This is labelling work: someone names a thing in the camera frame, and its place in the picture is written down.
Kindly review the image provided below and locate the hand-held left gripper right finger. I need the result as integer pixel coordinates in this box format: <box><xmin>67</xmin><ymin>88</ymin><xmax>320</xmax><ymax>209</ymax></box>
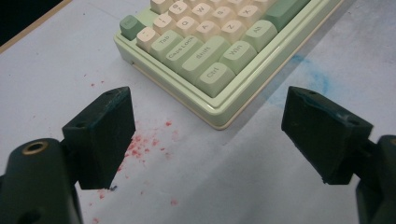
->
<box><xmin>280</xmin><ymin>86</ymin><xmax>375</xmax><ymax>186</ymax></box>

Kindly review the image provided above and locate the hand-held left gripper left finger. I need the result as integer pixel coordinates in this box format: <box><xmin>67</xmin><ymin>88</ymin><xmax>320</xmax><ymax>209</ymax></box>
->
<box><xmin>61</xmin><ymin>86</ymin><xmax>137</xmax><ymax>191</ymax></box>

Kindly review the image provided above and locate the green and pink keyboard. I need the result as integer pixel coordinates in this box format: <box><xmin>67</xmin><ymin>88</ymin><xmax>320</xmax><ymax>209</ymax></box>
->
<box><xmin>113</xmin><ymin>0</ymin><xmax>346</xmax><ymax>131</ymax></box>

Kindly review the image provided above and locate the white table cover board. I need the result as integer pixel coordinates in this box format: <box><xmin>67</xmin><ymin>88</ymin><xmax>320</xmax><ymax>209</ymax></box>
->
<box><xmin>0</xmin><ymin>0</ymin><xmax>396</xmax><ymax>224</ymax></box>

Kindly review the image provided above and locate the wooden table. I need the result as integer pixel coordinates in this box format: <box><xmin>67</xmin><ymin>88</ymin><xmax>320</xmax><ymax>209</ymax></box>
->
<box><xmin>0</xmin><ymin>0</ymin><xmax>75</xmax><ymax>55</ymax></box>

